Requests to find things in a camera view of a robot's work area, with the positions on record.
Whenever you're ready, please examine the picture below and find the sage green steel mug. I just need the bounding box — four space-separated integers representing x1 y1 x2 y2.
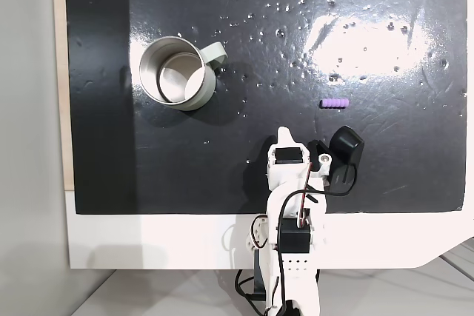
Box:
138 36 227 112

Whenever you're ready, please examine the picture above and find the red white motor cable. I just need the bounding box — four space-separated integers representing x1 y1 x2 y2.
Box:
295 167 314 229

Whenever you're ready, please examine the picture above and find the black base cable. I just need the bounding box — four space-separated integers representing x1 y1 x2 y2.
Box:
234 269 268 312

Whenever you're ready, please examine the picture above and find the black oval camera box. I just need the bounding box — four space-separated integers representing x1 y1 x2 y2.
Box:
307 125 367 195

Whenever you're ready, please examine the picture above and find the black glossy table mat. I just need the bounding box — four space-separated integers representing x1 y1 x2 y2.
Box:
64 0 468 215

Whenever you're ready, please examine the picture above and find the light wooden board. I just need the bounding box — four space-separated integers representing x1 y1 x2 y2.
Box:
51 0 77 193

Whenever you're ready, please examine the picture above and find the purple ribbed pen grip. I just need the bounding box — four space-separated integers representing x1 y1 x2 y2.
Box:
320 98 350 110

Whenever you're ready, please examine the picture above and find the black camera cable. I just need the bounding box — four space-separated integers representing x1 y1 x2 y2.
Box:
278 166 358 232

